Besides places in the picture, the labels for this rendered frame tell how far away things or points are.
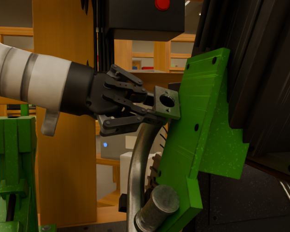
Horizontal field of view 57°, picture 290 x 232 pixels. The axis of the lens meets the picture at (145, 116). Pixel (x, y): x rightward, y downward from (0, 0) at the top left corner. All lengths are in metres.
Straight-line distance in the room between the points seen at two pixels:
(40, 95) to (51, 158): 0.34
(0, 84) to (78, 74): 0.10
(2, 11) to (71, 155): 10.58
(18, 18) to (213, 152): 10.75
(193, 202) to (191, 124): 0.10
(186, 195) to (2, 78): 0.27
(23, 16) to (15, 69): 10.60
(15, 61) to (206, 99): 0.25
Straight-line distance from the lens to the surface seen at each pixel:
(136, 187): 0.46
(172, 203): 0.35
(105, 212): 0.81
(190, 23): 11.37
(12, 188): 0.56
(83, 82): 0.37
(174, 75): 0.82
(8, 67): 0.38
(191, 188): 0.34
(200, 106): 0.36
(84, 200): 0.73
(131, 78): 0.44
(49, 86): 0.37
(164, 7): 0.62
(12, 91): 0.39
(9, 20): 11.05
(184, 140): 0.38
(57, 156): 0.70
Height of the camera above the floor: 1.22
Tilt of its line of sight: 5 degrees down
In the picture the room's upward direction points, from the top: straight up
